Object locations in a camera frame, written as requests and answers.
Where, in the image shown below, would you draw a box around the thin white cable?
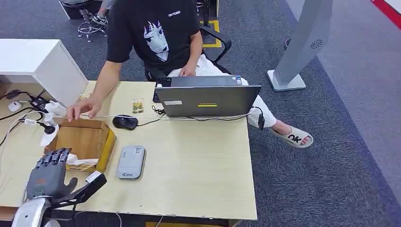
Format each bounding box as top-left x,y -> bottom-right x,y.
79,108 -> 256,123

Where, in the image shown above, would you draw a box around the black laptop power cable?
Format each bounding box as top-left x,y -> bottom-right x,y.
253,106 -> 266,131

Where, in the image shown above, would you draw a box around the bystander's shoe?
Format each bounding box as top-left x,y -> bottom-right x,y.
91,14 -> 109,26

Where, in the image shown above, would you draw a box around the black oval device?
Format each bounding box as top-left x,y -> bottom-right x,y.
5,89 -> 22,100

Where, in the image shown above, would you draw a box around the yellow floor tape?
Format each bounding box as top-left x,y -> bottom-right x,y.
200,19 -> 222,49

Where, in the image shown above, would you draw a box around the printed yellow card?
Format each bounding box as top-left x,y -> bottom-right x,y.
132,98 -> 145,114

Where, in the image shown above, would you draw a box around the cardboard box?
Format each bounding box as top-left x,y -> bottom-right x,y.
44,118 -> 117,173

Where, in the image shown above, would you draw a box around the small white plug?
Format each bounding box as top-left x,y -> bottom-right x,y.
43,113 -> 58,126

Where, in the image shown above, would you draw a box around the black office chair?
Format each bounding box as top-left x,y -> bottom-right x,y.
144,26 -> 233,83

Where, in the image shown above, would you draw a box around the black computer mouse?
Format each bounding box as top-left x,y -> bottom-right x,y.
112,114 -> 139,131

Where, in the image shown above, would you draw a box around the grey laptop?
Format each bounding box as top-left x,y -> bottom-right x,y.
152,75 -> 262,118

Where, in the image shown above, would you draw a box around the white cabinet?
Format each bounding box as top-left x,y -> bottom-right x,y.
0,38 -> 89,108

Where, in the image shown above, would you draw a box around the person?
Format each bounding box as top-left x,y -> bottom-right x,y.
66,0 -> 314,149

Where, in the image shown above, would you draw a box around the person's right hand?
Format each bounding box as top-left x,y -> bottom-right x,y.
66,97 -> 103,123

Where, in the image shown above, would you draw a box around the person's white sandal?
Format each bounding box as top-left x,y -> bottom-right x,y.
270,126 -> 314,149

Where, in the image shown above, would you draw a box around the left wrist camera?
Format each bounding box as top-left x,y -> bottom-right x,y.
52,170 -> 107,210

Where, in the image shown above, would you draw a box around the grey floor stand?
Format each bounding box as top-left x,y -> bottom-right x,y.
267,0 -> 333,92

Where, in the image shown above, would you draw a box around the white paper wad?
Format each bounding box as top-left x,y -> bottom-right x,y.
66,153 -> 99,166

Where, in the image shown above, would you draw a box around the metal chair base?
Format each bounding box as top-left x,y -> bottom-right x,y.
77,19 -> 108,43

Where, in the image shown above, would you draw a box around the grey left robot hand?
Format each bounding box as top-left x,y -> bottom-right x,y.
26,148 -> 78,201

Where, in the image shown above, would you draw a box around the black mouse cable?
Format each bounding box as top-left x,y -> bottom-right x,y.
137,105 -> 166,127

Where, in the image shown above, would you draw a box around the white power strip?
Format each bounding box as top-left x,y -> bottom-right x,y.
39,124 -> 60,148

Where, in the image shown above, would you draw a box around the grey card reader device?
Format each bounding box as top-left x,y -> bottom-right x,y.
116,145 -> 146,180

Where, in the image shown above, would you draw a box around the black power adapter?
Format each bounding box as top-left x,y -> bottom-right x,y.
29,96 -> 50,112

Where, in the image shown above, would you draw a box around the person's left hand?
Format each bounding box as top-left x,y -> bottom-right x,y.
179,63 -> 197,78

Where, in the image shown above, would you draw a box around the large white plug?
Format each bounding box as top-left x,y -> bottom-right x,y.
44,100 -> 68,117

